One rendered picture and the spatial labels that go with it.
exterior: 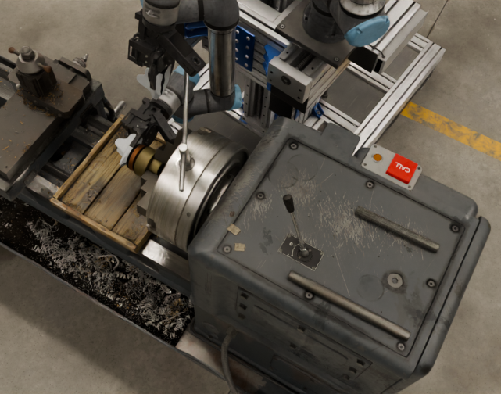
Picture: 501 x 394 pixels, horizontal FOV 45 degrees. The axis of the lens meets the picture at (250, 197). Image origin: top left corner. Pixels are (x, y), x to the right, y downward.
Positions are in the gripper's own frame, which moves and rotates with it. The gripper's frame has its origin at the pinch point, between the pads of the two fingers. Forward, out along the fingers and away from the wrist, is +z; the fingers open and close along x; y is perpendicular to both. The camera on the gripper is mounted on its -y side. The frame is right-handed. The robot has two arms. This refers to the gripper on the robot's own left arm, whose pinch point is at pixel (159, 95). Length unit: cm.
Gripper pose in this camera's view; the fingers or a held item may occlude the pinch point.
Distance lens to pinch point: 146.6
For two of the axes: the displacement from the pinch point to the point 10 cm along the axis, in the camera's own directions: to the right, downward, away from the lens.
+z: -2.0, 6.7, 7.2
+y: -8.7, -4.6, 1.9
